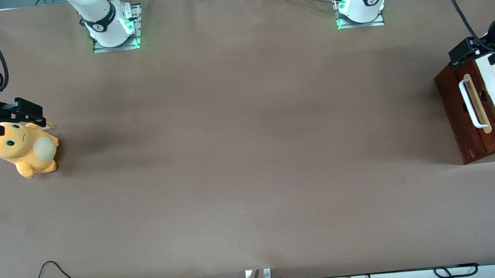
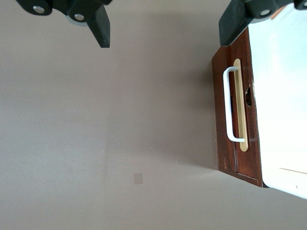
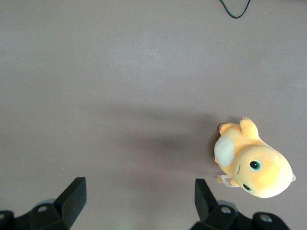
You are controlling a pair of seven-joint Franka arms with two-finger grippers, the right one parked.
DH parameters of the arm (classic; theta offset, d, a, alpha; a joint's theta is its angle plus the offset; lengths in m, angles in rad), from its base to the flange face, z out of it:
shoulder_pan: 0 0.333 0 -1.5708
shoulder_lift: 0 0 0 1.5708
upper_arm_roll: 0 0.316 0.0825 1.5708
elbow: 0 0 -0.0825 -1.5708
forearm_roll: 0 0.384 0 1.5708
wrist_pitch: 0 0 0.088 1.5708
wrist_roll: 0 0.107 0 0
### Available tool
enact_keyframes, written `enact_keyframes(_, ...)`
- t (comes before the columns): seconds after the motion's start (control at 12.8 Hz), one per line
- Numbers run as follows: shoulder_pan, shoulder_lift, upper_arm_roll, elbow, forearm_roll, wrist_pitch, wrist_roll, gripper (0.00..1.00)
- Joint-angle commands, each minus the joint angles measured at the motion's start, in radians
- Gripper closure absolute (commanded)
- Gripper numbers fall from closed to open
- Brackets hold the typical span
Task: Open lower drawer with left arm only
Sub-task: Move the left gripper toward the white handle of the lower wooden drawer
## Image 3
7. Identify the yellow plush toy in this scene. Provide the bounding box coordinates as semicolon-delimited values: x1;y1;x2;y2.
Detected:
213;116;297;199

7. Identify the thin black looped cable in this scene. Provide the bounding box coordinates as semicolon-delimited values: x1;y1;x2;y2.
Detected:
219;0;251;19

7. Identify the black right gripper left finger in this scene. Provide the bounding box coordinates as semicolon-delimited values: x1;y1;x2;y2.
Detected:
13;177;87;230

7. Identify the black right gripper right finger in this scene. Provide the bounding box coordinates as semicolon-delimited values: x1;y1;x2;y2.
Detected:
190;178;241;230

